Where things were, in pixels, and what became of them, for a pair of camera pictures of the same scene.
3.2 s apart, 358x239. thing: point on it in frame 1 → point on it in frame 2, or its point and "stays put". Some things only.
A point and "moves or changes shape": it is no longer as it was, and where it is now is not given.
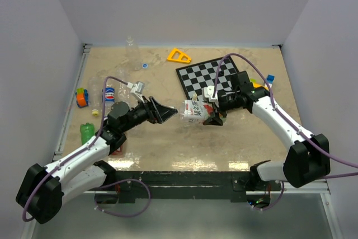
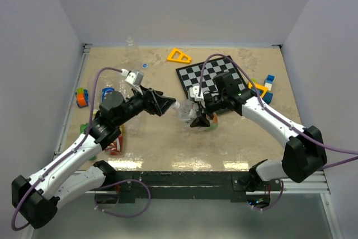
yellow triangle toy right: (257, 85) stays put
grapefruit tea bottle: (196, 111) moves or changes shape
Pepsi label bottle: (109, 95) stays put
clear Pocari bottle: (132, 53) stays put
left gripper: (156, 113) → (154, 103)
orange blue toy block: (82, 97) stays put
